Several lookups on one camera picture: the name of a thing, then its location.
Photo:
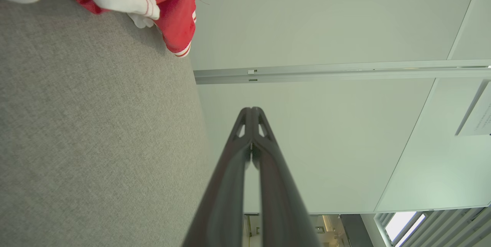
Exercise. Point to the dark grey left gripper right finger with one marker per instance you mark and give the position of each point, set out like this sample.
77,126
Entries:
280,201

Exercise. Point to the window with grey blinds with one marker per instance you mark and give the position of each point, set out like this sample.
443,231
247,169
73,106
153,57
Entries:
422,228

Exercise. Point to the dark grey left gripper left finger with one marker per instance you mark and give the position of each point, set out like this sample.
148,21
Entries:
226,201

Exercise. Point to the white paper wall sign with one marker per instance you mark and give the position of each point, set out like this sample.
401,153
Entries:
479,118

